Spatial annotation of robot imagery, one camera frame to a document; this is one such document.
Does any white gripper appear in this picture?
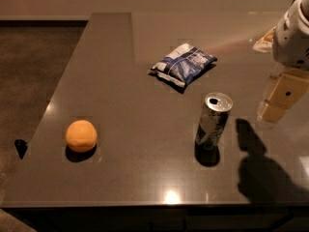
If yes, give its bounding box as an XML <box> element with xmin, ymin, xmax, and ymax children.
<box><xmin>257</xmin><ymin>0</ymin><xmax>309</xmax><ymax>124</ymax></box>

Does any orange fruit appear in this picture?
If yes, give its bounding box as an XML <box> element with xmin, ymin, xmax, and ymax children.
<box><xmin>66</xmin><ymin>120</ymin><xmax>98</xmax><ymax>153</ymax></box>

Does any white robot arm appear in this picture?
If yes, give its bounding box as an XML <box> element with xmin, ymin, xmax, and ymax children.
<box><xmin>253</xmin><ymin>0</ymin><xmax>309</xmax><ymax>127</ymax></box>

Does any blue chip bag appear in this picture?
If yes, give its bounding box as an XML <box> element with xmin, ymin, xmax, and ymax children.
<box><xmin>149</xmin><ymin>43</ymin><xmax>217</xmax><ymax>88</ymax></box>

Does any silver energy drink can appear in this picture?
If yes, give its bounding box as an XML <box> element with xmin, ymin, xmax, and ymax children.
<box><xmin>195</xmin><ymin>92</ymin><xmax>233</xmax><ymax>150</ymax></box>

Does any small black floor object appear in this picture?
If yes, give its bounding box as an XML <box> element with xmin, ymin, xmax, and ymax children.
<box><xmin>14</xmin><ymin>139</ymin><xmax>28</xmax><ymax>160</ymax></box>

